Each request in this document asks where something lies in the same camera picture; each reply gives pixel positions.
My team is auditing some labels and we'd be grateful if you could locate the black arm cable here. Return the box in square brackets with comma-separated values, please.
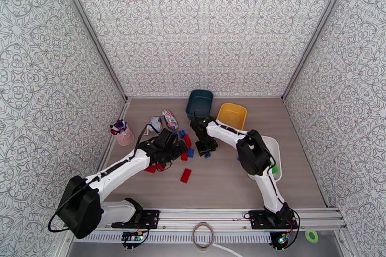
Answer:
[47, 175, 102, 233]
[133, 123, 164, 157]

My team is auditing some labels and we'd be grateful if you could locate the striped snack packet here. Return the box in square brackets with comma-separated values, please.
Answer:
[162, 109, 179, 131]

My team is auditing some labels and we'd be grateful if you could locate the teal plastic container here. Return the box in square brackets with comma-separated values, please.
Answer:
[185, 89, 214, 121]

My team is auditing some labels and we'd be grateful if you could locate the green tape roll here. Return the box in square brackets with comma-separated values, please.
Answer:
[304, 229, 320, 243]

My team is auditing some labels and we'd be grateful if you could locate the white plastic container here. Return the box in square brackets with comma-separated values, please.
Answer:
[247, 135, 282, 183]

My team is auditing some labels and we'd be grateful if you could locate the aluminium mounting rail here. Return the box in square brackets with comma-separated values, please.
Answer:
[99, 207, 346, 231]

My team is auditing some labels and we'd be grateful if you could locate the yellow plastic container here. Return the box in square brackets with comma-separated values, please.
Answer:
[216, 102, 248, 131]

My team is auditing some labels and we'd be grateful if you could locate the white tube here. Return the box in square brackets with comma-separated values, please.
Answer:
[196, 243, 244, 257]

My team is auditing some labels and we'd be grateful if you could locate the pink pen cup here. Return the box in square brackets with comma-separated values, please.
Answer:
[110, 123, 135, 147]

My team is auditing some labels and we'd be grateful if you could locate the aluminium frame post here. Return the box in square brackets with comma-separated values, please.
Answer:
[281, 0, 358, 100]
[52, 0, 130, 103]

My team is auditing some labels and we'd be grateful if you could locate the white perforated strip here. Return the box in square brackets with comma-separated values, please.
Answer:
[81, 231, 273, 244]

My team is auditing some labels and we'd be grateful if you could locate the coiled grey cable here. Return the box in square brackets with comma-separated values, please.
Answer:
[192, 222, 216, 251]

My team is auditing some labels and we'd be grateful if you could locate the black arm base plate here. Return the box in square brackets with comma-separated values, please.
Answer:
[248, 209, 298, 230]
[111, 209, 161, 230]

